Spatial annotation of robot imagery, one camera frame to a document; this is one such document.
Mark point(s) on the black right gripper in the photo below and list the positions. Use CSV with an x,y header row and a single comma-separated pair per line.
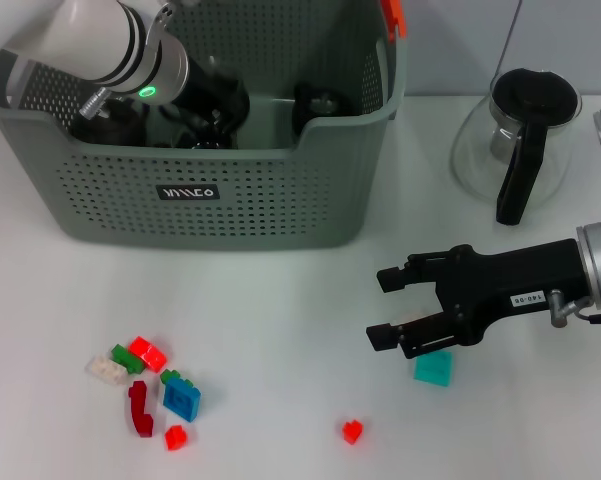
x,y
510,285

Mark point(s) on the teal square building block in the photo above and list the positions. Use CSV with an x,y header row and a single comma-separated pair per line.
x,y
432,371

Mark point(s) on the small green building block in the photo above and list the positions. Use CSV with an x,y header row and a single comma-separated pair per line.
x,y
169,376

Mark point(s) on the grey-green perforated storage basket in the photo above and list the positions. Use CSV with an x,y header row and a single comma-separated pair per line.
x,y
290,200

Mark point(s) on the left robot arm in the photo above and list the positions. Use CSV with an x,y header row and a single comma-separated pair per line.
x,y
95,40

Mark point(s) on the small red building block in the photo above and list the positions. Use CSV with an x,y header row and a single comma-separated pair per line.
x,y
352,432
176,438

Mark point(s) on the blue square building block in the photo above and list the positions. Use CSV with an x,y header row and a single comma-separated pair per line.
x,y
182,400

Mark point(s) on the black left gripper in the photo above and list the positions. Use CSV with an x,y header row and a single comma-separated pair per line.
x,y
215,95

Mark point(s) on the bright red-orange building block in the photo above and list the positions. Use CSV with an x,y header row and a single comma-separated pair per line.
x,y
147,352

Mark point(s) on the black clay teapot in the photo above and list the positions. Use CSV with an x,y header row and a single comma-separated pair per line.
x,y
120,127

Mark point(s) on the dark red curved block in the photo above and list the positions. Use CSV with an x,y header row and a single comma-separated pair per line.
x,y
140,415

